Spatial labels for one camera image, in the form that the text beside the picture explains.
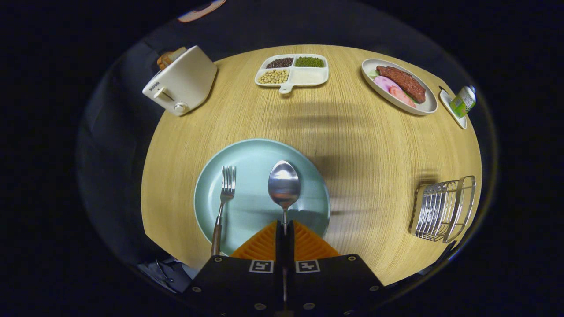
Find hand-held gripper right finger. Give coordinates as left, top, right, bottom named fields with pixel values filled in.
left=286, top=220, right=385, bottom=317

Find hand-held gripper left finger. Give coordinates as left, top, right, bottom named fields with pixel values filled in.
left=183, top=220, right=286, bottom=317

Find metal fork with wooden handle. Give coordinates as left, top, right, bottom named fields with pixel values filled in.
left=211, top=166, right=237, bottom=257

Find metal spoon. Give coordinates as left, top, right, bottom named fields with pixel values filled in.
left=268, top=160, right=301, bottom=236

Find grey fabric with metal clip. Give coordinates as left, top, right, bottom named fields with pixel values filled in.
left=139, top=259, right=197, bottom=295

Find light green round plate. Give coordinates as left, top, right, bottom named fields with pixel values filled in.
left=194, top=139, right=331, bottom=257

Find white oval plate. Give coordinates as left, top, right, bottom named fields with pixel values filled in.
left=361, top=59, right=438, bottom=116

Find pink ham slices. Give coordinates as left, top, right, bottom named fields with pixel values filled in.
left=374, top=75, right=417, bottom=108

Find white toaster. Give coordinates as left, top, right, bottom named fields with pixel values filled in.
left=142, top=45, right=219, bottom=117

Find white divided dish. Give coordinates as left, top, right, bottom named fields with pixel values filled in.
left=254, top=53, right=330, bottom=95

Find pile of yellow soybeans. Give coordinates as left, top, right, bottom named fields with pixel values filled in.
left=258, top=69, right=290, bottom=85

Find brown steak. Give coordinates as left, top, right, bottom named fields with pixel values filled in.
left=376, top=65, right=427, bottom=104

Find small white tray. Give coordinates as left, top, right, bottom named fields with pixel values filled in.
left=439, top=88, right=468, bottom=129

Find pile of green mung beans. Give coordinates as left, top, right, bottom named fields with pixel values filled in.
left=294, top=56, right=325, bottom=68

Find small green bottle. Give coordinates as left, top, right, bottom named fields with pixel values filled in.
left=449, top=85, right=477, bottom=118

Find toasted bread slices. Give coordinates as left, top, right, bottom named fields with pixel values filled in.
left=156, top=46, right=188, bottom=70

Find metal wire rack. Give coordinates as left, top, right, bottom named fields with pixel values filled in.
left=408, top=175, right=476, bottom=243

